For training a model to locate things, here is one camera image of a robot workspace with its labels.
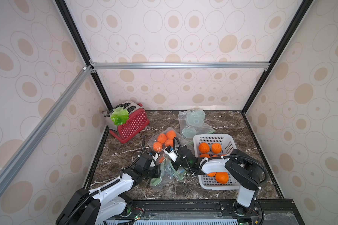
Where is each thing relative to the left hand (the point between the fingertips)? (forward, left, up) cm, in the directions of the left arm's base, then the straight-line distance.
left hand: (167, 171), depth 82 cm
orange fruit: (+15, -23, +2) cm, 27 cm away
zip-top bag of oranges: (-4, -1, +5) cm, 7 cm away
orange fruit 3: (+10, -21, +1) cm, 24 cm away
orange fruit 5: (-2, -25, 0) cm, 25 cm away
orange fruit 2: (+14, -31, +2) cm, 34 cm away
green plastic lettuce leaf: (+30, +32, +15) cm, 46 cm away
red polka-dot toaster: (+33, +22, +7) cm, 41 cm away
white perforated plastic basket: (+18, -39, +1) cm, 44 cm away
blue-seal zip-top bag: (+21, +6, +1) cm, 22 cm away
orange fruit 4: (-5, -30, +4) cm, 31 cm away
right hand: (+9, -1, -1) cm, 9 cm away
